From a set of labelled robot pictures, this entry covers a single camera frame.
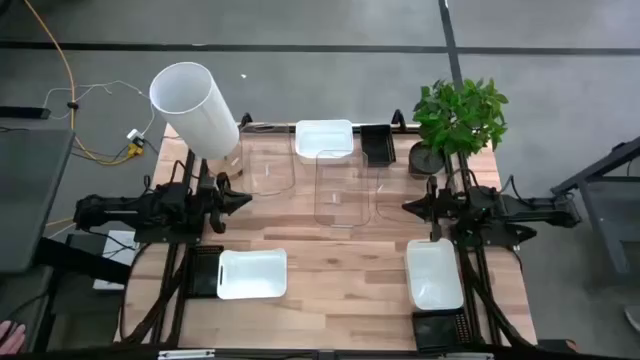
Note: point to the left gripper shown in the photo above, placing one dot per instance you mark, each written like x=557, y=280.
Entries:
x=220, y=200

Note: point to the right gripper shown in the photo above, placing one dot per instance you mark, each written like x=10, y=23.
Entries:
x=436, y=207

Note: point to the clear plastic basket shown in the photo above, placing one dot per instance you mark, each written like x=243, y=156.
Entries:
x=342, y=200
x=395, y=200
x=270, y=172

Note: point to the white plastic basket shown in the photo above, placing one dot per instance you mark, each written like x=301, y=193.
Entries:
x=433, y=275
x=324, y=137
x=252, y=274

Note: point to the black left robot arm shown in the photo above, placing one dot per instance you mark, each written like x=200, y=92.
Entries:
x=125, y=210

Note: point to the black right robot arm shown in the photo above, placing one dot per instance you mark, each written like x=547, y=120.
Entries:
x=520, y=210

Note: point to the black plant pot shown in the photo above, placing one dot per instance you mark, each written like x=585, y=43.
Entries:
x=425, y=160

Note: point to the black plastic basket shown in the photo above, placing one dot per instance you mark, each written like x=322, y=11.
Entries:
x=202, y=272
x=378, y=145
x=437, y=331

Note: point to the green leafy plant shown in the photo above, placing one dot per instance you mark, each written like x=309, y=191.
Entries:
x=460, y=117

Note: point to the white shade table lamp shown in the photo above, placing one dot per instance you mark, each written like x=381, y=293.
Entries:
x=195, y=110

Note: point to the white power plug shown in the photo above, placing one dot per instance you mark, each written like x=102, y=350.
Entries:
x=135, y=135

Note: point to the white flat box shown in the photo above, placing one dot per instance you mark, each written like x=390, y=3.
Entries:
x=117, y=262

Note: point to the dark grey metal table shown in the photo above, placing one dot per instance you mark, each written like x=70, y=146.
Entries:
x=600, y=195

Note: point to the grey desk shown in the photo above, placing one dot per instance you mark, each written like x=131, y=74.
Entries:
x=30, y=195

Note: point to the black power strip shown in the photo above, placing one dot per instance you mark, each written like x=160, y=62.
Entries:
x=22, y=112

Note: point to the person's hand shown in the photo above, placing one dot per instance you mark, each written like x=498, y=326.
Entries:
x=11, y=337

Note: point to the black aluminium frame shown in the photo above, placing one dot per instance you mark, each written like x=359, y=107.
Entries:
x=482, y=300
x=172, y=300

